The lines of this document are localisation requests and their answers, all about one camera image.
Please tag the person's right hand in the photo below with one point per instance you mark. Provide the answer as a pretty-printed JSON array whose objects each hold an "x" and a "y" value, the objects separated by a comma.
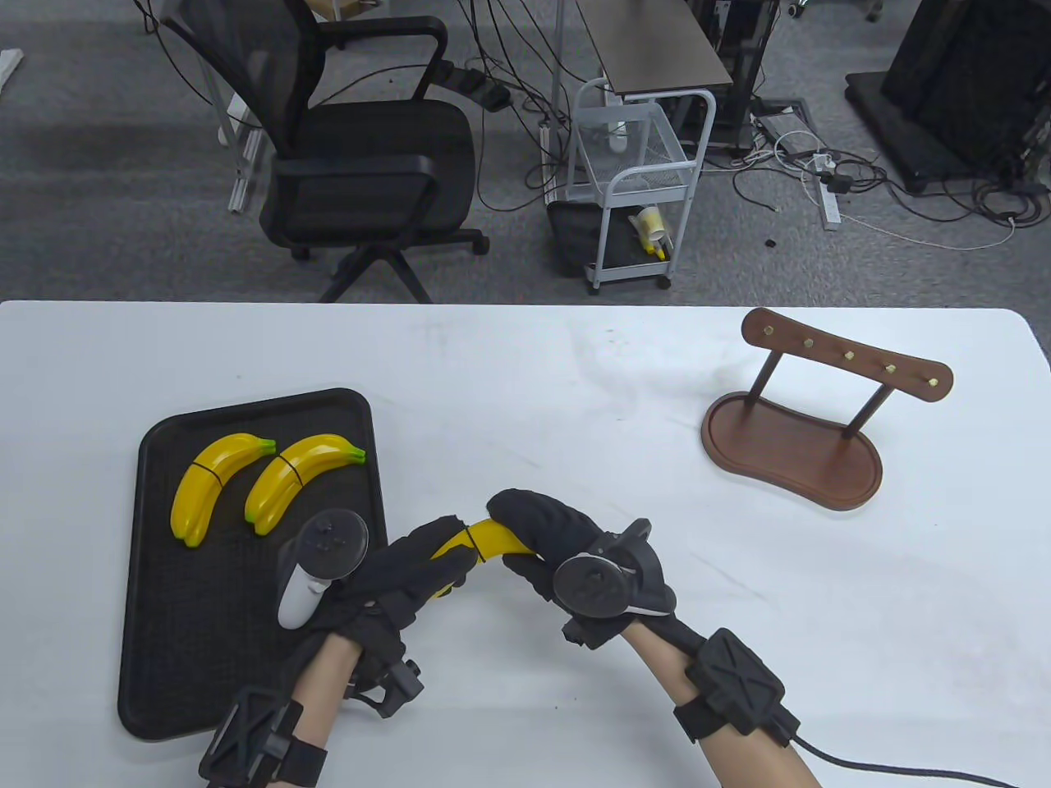
[{"x": 550, "y": 525}]

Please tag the person's left hand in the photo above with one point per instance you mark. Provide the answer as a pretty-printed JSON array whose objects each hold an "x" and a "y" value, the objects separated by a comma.
[{"x": 394, "y": 574}]

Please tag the black elastic band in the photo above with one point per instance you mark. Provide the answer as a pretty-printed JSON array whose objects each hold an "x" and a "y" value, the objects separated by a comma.
[
  {"x": 287, "y": 468},
  {"x": 205, "y": 470},
  {"x": 474, "y": 546}
]

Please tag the person's left forearm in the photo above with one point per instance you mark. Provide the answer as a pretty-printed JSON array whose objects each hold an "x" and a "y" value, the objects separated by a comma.
[{"x": 324, "y": 681}]

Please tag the grey handheld controller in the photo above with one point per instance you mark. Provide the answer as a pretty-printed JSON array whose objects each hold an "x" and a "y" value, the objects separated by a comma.
[
  {"x": 591, "y": 584},
  {"x": 328, "y": 542}
]

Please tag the black plastic tray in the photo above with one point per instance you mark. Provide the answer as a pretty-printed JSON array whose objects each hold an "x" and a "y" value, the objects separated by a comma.
[{"x": 205, "y": 616}]

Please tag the brown wooden hook stand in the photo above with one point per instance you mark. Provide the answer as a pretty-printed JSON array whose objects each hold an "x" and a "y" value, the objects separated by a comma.
[{"x": 788, "y": 460}]

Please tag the black mesh bin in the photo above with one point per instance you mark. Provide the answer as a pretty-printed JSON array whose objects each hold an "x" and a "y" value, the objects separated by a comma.
[{"x": 571, "y": 238}]

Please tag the white utility cart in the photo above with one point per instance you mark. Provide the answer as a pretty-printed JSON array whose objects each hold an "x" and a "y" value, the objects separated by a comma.
[{"x": 602, "y": 230}]

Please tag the yellow white bottle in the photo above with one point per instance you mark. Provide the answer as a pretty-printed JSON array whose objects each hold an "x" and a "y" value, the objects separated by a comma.
[{"x": 653, "y": 226}]

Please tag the white power strip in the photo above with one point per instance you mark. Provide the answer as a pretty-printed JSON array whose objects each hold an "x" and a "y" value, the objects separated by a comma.
[
  {"x": 829, "y": 205},
  {"x": 544, "y": 164}
]

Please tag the small white bottle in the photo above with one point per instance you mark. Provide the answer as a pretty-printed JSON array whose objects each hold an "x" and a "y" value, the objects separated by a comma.
[{"x": 618, "y": 139}]

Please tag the black office chair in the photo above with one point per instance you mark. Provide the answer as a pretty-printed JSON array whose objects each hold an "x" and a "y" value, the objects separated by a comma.
[{"x": 386, "y": 148}]

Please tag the black power adapter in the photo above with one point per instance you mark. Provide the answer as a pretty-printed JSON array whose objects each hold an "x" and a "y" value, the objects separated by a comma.
[{"x": 493, "y": 98}]

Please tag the metal floor box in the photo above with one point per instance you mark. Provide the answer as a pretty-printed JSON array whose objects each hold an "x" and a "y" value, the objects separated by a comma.
[{"x": 784, "y": 127}]

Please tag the dark top side table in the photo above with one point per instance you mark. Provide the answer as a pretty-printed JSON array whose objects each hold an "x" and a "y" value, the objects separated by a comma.
[{"x": 657, "y": 49}]

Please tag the cardboard box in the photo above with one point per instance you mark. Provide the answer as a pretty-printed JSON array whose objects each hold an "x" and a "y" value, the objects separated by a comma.
[{"x": 337, "y": 8}]

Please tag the black equipment base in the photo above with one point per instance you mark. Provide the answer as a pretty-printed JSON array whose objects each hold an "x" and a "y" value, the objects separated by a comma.
[{"x": 944, "y": 82}]

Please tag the white board corner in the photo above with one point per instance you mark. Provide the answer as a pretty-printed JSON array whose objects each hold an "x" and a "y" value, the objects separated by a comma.
[{"x": 8, "y": 66}]

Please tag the silver metal frame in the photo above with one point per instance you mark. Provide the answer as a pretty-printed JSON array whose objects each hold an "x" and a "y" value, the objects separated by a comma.
[{"x": 240, "y": 193}]

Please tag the black metal desk frame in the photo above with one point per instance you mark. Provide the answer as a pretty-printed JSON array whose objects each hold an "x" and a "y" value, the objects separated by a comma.
[{"x": 739, "y": 49}]

